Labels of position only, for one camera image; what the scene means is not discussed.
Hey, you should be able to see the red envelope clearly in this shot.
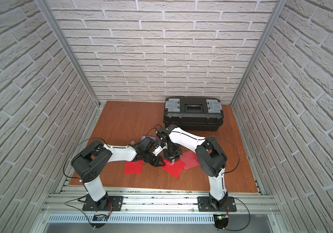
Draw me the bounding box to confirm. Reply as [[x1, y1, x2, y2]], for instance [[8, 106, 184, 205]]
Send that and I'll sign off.
[[180, 151, 199, 170], [162, 159, 185, 179], [124, 160, 143, 175]]

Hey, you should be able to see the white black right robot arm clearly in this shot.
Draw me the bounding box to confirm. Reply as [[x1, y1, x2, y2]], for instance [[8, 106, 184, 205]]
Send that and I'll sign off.
[[156, 124, 228, 211]]

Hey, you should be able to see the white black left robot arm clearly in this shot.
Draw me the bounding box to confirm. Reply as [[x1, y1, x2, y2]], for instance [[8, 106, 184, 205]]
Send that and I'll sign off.
[[71, 137, 165, 211]]

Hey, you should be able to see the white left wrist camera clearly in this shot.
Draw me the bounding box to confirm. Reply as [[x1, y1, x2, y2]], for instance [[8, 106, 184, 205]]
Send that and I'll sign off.
[[151, 142, 166, 156]]

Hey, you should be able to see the aluminium left corner post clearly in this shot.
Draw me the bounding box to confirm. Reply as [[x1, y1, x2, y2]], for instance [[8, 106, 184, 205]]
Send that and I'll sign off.
[[36, 0, 100, 107]]

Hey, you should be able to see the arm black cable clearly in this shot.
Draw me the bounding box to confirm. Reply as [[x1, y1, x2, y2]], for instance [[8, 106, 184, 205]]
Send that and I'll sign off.
[[62, 137, 161, 229], [154, 123, 252, 232]]

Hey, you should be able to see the black plastic toolbox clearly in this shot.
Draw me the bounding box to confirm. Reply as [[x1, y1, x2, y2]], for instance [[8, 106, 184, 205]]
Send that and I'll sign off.
[[163, 96, 224, 131]]

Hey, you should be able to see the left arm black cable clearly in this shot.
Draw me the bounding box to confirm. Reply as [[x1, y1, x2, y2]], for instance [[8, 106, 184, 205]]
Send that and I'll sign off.
[[62, 137, 161, 229]]

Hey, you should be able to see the aluminium corner post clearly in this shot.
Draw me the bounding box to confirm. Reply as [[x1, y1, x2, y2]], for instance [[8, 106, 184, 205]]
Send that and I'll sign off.
[[36, 0, 100, 107], [230, 0, 287, 106]]

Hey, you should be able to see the aluminium right corner post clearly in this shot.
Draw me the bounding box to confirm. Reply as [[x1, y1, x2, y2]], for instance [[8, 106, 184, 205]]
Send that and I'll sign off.
[[230, 0, 287, 106]]

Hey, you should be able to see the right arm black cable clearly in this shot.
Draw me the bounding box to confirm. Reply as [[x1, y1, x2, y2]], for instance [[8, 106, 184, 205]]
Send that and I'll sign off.
[[154, 123, 252, 232]]

